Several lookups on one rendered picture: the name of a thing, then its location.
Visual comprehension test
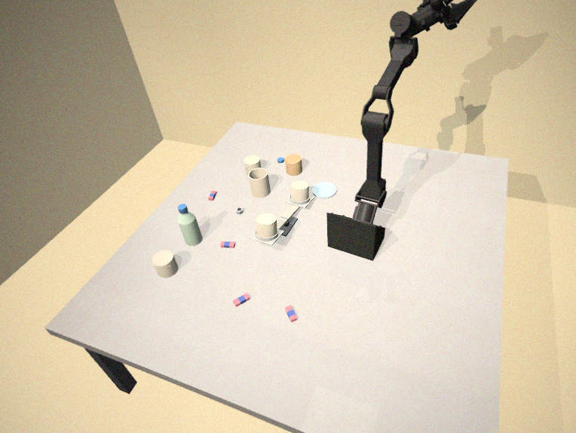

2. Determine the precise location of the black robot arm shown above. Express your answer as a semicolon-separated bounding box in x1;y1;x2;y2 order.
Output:
353;11;422;224

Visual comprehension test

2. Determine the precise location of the beige cylinder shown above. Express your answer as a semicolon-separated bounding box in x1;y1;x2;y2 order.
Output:
152;250;179;278
291;180;309;201
244;155;261;176
256;213;277;238

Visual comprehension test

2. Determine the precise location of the orange cylinder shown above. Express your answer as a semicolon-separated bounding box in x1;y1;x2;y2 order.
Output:
285;154;302;176

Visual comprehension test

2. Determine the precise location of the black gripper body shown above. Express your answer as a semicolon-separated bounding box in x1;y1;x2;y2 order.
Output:
415;0;457;31

